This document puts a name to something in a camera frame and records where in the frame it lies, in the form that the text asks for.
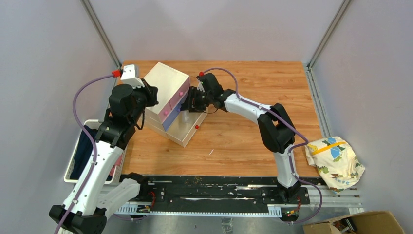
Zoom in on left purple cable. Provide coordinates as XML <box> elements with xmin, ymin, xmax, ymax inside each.
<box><xmin>53</xmin><ymin>69</ymin><xmax>148</xmax><ymax>234</ymax></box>

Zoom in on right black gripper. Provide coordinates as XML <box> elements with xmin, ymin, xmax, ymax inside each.
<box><xmin>181</xmin><ymin>86</ymin><xmax>213</xmax><ymax>113</ymax></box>

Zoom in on white slotted cable duct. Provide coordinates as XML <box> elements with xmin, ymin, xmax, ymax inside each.
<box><xmin>114</xmin><ymin>202</ymin><xmax>283</xmax><ymax>217</ymax></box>

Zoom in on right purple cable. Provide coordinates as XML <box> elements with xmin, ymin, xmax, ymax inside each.
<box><xmin>198</xmin><ymin>67</ymin><xmax>323</xmax><ymax>225</ymax></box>

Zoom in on purple cable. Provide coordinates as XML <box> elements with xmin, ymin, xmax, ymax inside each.
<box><xmin>198</xmin><ymin>67</ymin><xmax>323</xmax><ymax>225</ymax></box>
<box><xmin>53</xmin><ymin>69</ymin><xmax>148</xmax><ymax>234</ymax></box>

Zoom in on white perforated basket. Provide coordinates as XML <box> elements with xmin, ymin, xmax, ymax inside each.
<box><xmin>64</xmin><ymin>139</ymin><xmax>127</xmax><ymax>185</ymax></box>

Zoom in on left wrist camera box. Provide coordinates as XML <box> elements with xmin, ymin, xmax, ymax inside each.
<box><xmin>120</xmin><ymin>64</ymin><xmax>145</xmax><ymax>88</ymax></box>

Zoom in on purple drawer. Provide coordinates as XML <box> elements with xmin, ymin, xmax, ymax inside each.
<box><xmin>162</xmin><ymin>92</ymin><xmax>188</xmax><ymax>131</ymax></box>

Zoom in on cardboard box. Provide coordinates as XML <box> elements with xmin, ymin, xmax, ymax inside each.
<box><xmin>303</xmin><ymin>211</ymin><xmax>405</xmax><ymax>234</ymax></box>

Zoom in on printed cream cloth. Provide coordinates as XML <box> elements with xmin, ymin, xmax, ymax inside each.
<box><xmin>304</xmin><ymin>136</ymin><xmax>365</xmax><ymax>194</ymax></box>

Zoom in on white mini drawer cabinet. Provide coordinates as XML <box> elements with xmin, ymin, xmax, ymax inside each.
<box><xmin>144</xmin><ymin>62</ymin><xmax>189</xmax><ymax>137</ymax></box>

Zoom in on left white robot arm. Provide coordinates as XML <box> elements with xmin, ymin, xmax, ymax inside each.
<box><xmin>49</xmin><ymin>79</ymin><xmax>159</xmax><ymax>234</ymax></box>

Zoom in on pink drawer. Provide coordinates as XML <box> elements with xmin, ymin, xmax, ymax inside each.
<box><xmin>158</xmin><ymin>101</ymin><xmax>172</xmax><ymax>123</ymax></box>
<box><xmin>169</xmin><ymin>78</ymin><xmax>190</xmax><ymax>108</ymax></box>

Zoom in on dark blue cloth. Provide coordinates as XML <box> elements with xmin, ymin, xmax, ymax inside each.
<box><xmin>69</xmin><ymin>131</ymin><xmax>93</xmax><ymax>180</ymax></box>

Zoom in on small clear bottle black cap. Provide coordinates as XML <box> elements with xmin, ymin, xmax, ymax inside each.
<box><xmin>182</xmin><ymin>111</ymin><xmax>190</xmax><ymax>123</ymax></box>

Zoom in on cream bottom drawer red knob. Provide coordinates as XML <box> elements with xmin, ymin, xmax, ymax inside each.
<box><xmin>166</xmin><ymin>112</ymin><xmax>207</xmax><ymax>147</ymax></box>

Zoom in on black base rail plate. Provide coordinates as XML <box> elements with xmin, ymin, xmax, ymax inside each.
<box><xmin>117</xmin><ymin>175</ymin><xmax>311</xmax><ymax>222</ymax></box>

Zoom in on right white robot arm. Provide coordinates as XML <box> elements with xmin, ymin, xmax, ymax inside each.
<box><xmin>181</xmin><ymin>73</ymin><xmax>301</xmax><ymax>204</ymax></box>

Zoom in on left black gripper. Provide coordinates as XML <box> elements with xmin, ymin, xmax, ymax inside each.
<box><xmin>129</xmin><ymin>78</ymin><xmax>158</xmax><ymax>125</ymax></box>

